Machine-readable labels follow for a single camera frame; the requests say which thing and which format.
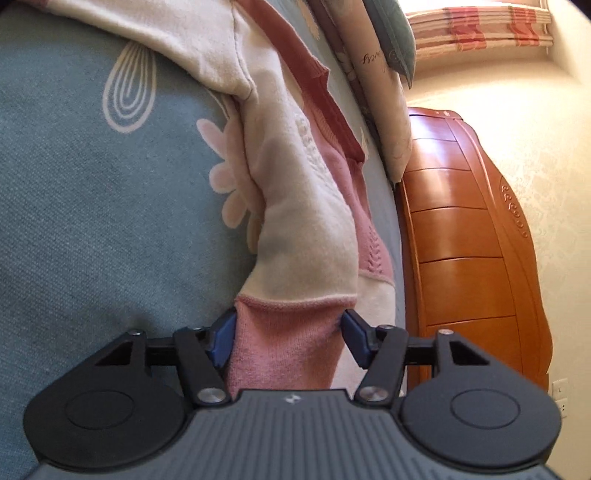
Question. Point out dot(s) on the cream floral folded quilt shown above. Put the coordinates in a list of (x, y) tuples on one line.
[(352, 31)]

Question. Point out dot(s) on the orange wooden headboard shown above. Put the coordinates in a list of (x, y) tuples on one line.
[(468, 256)]

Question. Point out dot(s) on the white wall socket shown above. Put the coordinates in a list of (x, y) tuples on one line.
[(560, 395)]

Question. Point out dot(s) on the pink and cream knit sweater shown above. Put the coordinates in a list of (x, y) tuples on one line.
[(292, 170)]

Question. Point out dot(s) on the blue floral bed sheet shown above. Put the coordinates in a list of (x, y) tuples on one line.
[(108, 219)]

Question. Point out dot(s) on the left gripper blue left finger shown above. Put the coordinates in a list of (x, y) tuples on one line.
[(202, 357)]

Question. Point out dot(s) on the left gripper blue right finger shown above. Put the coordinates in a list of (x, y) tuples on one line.
[(381, 352)]

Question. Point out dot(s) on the striped window curtain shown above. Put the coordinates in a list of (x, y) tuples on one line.
[(489, 25)]

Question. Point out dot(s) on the dark teal pillow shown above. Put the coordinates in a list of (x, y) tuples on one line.
[(395, 36)]

